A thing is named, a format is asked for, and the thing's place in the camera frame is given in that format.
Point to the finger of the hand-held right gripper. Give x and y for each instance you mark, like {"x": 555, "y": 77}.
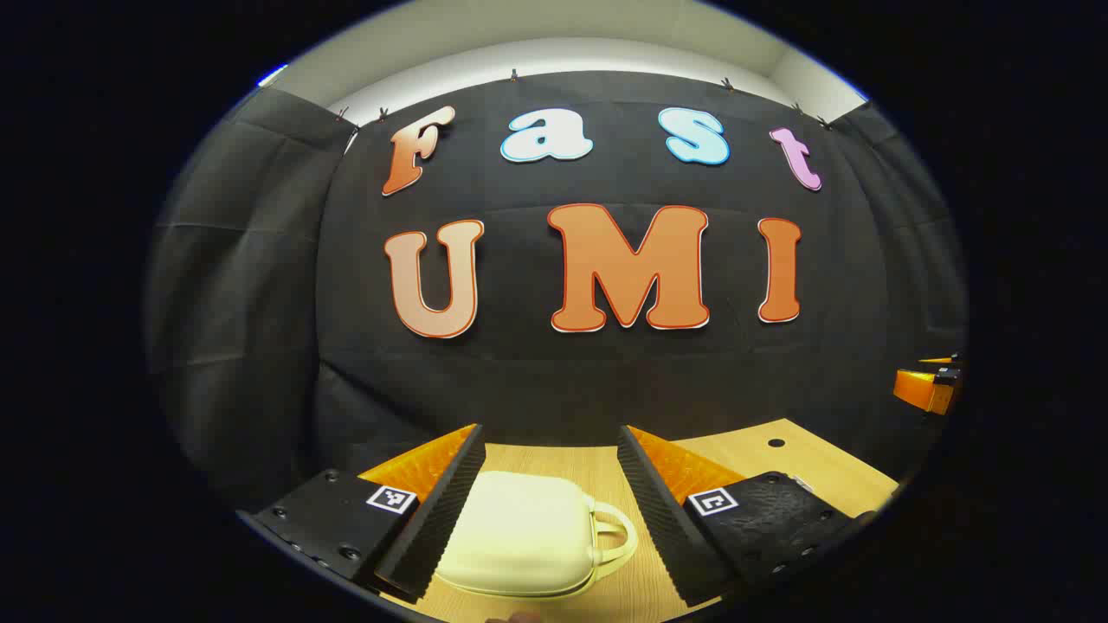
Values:
{"x": 924, "y": 391}

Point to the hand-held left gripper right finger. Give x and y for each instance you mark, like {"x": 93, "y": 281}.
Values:
{"x": 662, "y": 519}

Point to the pale yellow suitcase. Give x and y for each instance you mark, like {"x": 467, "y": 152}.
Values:
{"x": 528, "y": 536}

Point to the black backdrop cloth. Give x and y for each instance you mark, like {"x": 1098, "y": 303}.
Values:
{"x": 606, "y": 381}

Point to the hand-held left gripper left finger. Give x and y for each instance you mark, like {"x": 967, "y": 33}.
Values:
{"x": 437, "y": 519}

